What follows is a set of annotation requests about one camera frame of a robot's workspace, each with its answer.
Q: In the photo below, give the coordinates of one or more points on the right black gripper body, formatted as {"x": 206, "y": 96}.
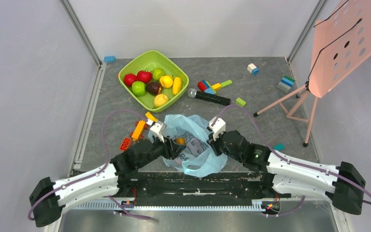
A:
{"x": 216, "y": 144}

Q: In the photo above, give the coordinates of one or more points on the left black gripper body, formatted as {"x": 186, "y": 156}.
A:
{"x": 159, "y": 149}

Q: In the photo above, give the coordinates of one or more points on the light blue printed plastic bag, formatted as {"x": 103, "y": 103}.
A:
{"x": 198, "y": 158}

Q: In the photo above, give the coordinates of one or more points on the brown fake kiwi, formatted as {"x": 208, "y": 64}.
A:
{"x": 180, "y": 141}

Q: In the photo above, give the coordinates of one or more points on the yellow fake banana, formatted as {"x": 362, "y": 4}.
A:
{"x": 177, "y": 85}

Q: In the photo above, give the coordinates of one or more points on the red fake tomato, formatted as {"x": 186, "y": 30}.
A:
{"x": 144, "y": 76}

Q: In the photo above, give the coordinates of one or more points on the yellow fake pear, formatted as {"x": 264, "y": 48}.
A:
{"x": 166, "y": 81}

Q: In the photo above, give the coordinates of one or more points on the yellow green fake mango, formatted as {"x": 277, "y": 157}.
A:
{"x": 157, "y": 73}

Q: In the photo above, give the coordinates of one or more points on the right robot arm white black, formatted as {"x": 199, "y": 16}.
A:
{"x": 286, "y": 175}

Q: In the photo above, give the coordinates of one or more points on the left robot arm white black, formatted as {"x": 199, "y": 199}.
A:
{"x": 51, "y": 199}

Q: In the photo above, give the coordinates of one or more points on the yellow fake fruit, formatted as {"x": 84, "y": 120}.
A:
{"x": 160, "y": 100}

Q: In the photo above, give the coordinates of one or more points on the green fake apple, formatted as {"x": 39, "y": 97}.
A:
{"x": 138, "y": 88}

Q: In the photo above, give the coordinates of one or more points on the dark purple fake fruit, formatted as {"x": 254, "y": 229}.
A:
{"x": 154, "y": 88}

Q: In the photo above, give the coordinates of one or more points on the red fake apple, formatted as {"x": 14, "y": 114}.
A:
{"x": 129, "y": 79}

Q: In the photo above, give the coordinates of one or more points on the red flat toy block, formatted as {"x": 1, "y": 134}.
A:
{"x": 125, "y": 144}

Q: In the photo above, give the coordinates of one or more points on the orange toy car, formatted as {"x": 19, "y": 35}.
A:
{"x": 140, "y": 127}

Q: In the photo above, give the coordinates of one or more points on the small green toy block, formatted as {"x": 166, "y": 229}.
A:
{"x": 240, "y": 102}

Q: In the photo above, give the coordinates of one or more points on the teal toy block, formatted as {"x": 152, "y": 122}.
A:
{"x": 279, "y": 147}

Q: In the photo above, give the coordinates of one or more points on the yellow curved toy block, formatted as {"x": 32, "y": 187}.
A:
{"x": 151, "y": 117}

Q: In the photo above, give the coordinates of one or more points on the multicolour toy block stack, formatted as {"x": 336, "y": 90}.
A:
{"x": 206, "y": 87}

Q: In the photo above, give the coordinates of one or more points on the black toy microphone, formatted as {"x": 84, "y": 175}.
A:
{"x": 193, "y": 93}

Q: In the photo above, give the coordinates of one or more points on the white blue toy block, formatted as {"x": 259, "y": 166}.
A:
{"x": 253, "y": 69}

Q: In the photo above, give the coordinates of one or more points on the grey blue green block stack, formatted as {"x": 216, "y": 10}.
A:
{"x": 286, "y": 83}

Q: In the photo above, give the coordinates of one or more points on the green plastic basin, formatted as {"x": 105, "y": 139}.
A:
{"x": 154, "y": 81}

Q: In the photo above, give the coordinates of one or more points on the pink music stand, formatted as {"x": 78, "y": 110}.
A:
{"x": 341, "y": 43}

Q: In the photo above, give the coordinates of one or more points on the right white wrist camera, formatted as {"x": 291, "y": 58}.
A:
{"x": 216, "y": 127}

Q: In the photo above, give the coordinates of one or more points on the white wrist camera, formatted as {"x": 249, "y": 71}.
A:
{"x": 216, "y": 127}
{"x": 157, "y": 129}

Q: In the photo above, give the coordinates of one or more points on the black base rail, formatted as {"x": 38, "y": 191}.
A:
{"x": 179, "y": 189}

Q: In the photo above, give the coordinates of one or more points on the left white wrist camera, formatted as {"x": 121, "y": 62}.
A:
{"x": 157, "y": 129}

